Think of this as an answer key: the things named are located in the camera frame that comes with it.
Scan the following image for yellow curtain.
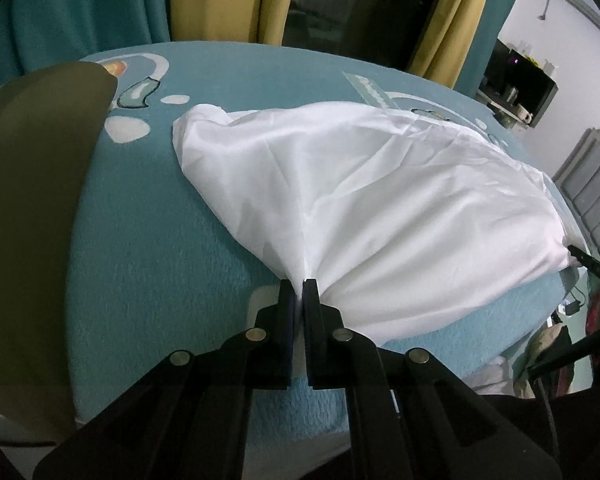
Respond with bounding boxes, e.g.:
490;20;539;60
170;0;282;45
407;0;498;90

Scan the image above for black charger plug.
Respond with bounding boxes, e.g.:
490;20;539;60
562;286;589;317

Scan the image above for pile of clothes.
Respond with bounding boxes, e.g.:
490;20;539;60
510;320;597;402

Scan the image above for white jacket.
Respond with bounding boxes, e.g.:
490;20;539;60
171;100;588;348

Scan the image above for olive green cloth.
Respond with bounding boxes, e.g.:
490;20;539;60
0;60;119;445

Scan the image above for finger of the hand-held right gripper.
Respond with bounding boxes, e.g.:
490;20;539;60
527;326;600;381
567;244;600;284

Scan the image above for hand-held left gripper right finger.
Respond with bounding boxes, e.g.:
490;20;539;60
301;279;563;480

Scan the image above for black wall shelf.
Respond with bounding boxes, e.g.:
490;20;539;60
475;39;559;130

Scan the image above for grey padded headboard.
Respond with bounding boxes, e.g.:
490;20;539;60
551;129;600;272

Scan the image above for dark glass window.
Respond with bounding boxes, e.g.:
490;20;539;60
265;0;452;68

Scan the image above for teal printed bed blanket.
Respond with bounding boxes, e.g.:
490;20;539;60
0;40;591;443

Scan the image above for teal curtain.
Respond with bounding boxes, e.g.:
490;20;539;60
0;0;179;92
452;0;528;98

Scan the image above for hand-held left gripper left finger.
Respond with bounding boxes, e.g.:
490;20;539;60
32;279;301;480

